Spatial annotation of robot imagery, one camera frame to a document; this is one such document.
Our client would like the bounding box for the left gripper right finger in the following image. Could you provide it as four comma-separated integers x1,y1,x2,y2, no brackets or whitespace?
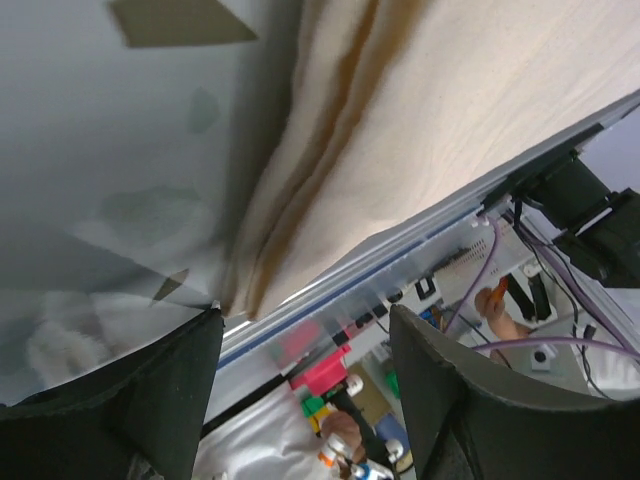
390,305,639,479

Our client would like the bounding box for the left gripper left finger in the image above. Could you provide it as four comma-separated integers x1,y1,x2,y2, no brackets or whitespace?
1,308,224,479

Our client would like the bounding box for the beige surgical cloth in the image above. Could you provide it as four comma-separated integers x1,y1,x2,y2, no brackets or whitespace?
220,1,639,320

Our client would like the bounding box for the person's hand below table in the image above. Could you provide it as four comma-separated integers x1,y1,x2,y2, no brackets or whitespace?
474,288,531,341

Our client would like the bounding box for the red plastic block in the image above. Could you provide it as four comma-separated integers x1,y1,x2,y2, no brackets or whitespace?
271,319,350,396

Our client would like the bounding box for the green plastic block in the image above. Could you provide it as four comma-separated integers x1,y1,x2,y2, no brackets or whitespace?
300,395,325,417

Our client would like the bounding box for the aluminium mounting rail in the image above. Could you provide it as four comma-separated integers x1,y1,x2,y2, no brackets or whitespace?
219,92,639,368

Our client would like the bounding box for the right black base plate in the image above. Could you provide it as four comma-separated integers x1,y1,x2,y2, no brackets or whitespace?
482,150,639,289

